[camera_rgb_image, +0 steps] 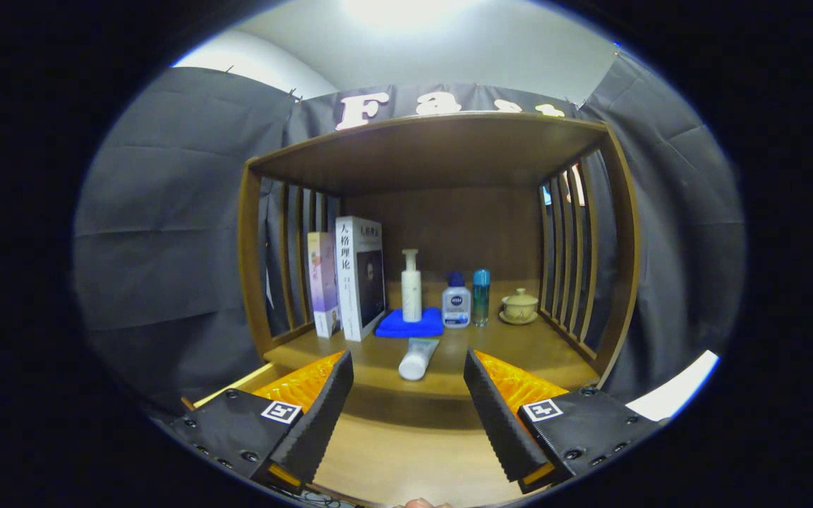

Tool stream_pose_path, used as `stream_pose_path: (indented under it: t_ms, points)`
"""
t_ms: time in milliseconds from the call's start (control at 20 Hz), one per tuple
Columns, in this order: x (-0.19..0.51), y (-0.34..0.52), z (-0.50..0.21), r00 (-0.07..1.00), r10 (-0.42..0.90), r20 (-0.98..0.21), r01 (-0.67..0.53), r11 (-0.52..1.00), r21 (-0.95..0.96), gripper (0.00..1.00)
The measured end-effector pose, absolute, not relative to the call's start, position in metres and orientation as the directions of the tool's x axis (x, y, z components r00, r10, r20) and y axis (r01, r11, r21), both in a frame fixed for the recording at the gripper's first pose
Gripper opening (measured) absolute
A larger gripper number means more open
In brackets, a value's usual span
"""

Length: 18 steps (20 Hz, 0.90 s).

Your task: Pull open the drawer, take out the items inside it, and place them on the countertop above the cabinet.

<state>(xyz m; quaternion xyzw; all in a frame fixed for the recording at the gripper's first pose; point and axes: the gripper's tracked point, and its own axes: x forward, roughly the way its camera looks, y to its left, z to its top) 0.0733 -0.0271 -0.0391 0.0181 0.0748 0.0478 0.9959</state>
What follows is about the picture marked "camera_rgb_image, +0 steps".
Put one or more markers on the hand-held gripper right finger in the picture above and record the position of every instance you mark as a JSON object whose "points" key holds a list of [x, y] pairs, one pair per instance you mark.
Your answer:
{"points": [[498, 423]]}

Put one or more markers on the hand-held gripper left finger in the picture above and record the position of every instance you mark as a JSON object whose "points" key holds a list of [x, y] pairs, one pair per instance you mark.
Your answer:
{"points": [[322, 416]]}

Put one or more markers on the brown wooden drawer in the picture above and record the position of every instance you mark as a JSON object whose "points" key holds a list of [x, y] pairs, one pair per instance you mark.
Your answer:
{"points": [[406, 458]]}

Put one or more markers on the white tube with green print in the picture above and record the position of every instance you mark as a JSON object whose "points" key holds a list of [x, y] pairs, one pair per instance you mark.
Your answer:
{"points": [[417, 360]]}

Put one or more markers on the brown wooden countertop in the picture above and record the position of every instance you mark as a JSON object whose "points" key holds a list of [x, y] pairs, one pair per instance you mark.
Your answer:
{"points": [[519, 353]]}

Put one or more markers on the brown wooden cabinet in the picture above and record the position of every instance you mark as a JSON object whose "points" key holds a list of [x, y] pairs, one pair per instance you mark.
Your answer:
{"points": [[435, 152]]}

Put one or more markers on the beige lidded teacup with saucer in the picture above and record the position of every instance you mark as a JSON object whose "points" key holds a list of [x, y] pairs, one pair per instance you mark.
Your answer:
{"points": [[519, 307]]}

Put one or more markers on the folded blue cloth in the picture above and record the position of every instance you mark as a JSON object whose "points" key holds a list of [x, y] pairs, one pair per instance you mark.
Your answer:
{"points": [[406, 328]]}

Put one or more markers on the white bottle with blue cap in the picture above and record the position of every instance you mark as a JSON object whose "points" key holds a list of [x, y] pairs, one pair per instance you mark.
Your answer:
{"points": [[456, 307]]}

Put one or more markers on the teal glass bottle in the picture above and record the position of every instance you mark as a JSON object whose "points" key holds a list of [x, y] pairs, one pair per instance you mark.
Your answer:
{"points": [[481, 296]]}

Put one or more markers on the purple white book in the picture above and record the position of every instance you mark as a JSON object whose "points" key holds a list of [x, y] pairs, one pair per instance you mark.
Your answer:
{"points": [[322, 282]]}

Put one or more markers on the thick white book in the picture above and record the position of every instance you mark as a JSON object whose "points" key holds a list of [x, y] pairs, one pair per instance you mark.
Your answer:
{"points": [[353, 282]]}

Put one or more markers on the white pump bottle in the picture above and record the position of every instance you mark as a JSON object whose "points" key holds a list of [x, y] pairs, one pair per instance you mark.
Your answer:
{"points": [[411, 293]]}

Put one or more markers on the white panel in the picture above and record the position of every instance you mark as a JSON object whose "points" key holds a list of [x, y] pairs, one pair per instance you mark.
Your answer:
{"points": [[675, 388]]}

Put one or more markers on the black backdrop cloth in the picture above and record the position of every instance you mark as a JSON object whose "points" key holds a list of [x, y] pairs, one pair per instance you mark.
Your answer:
{"points": [[181, 247]]}

